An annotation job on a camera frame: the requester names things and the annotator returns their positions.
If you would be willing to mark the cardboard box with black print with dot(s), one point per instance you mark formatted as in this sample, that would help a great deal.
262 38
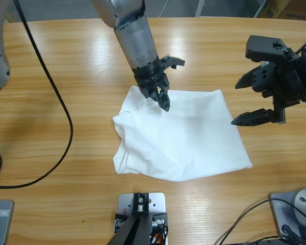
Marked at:
298 11

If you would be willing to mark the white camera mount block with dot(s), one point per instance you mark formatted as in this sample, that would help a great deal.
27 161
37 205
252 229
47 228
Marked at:
156 201

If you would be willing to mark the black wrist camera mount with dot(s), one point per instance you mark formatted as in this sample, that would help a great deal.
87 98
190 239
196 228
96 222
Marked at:
174 61
262 48

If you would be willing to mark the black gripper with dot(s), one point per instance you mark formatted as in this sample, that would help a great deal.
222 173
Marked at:
293 79
150 76

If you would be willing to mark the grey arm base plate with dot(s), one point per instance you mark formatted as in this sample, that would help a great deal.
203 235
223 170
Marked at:
278 217
5 229

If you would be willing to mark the white metal frame leg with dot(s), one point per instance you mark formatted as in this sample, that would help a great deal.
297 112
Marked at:
260 9
200 7

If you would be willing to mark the wooden pallet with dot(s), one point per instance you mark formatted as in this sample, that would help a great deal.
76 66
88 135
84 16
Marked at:
11 18

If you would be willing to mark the white t-shirt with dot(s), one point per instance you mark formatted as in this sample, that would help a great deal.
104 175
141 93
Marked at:
181 137

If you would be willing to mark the cardboard box with blue print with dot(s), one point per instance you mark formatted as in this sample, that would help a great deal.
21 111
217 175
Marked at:
273 9

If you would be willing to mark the dark camera post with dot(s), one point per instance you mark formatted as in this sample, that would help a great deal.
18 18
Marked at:
135 229

